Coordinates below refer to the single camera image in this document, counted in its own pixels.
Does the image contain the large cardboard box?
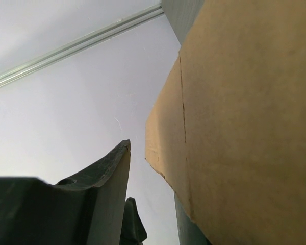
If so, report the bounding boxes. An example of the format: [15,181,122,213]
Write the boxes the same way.
[145,1,306,244]

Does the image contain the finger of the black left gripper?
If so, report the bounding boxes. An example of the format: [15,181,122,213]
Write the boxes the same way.
[120,197,147,245]

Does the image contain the left aluminium frame post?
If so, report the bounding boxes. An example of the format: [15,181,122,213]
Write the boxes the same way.
[0,4,164,88]

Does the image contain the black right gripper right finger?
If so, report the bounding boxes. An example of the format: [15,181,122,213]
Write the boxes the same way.
[174,193,211,245]

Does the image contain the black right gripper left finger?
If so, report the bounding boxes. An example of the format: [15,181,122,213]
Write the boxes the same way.
[0,140,131,244]

